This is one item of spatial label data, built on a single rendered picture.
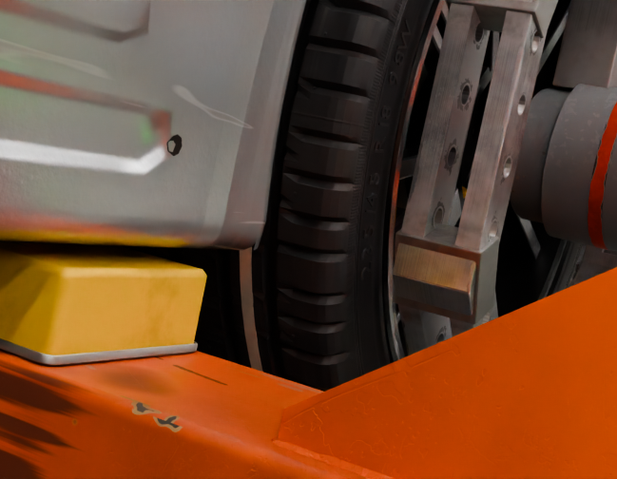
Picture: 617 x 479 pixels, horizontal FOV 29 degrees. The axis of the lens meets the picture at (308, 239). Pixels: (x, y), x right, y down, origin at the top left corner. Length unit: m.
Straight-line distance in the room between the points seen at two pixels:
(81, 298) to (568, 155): 0.52
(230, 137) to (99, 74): 0.13
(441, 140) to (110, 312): 0.30
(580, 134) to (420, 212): 0.22
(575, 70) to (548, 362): 0.60
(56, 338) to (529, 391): 0.24
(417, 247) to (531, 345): 0.35
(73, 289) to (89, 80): 0.11
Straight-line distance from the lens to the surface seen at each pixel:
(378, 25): 0.81
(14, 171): 0.55
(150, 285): 0.66
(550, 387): 0.50
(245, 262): 0.86
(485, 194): 0.82
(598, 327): 0.49
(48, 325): 0.61
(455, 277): 0.83
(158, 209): 0.65
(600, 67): 1.06
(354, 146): 0.81
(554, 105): 1.05
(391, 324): 0.93
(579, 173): 1.01
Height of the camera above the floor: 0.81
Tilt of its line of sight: 4 degrees down
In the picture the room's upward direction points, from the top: 12 degrees clockwise
